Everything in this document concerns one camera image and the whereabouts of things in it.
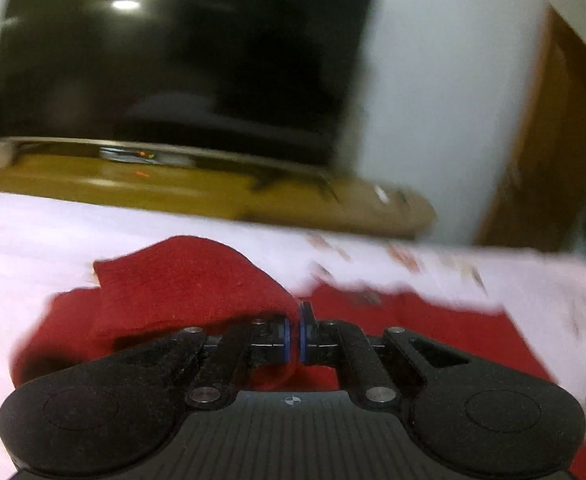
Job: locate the red knit garment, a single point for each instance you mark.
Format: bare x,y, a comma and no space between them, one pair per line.
183,280

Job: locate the small white object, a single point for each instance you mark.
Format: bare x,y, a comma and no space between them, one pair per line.
381,194

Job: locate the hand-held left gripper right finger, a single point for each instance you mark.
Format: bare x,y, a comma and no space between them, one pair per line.
303,334

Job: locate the silver set-top box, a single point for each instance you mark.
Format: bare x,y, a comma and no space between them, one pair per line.
143,155

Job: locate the brown wooden door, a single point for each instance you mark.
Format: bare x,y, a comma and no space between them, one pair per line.
553,150

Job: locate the white floral bed sheet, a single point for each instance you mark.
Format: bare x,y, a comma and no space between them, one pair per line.
33,240

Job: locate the wooden television stand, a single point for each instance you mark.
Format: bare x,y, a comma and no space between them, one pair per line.
123,190

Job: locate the black flat screen television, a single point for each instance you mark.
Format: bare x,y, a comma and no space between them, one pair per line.
183,50

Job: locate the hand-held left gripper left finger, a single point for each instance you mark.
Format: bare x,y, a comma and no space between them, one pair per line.
285,341

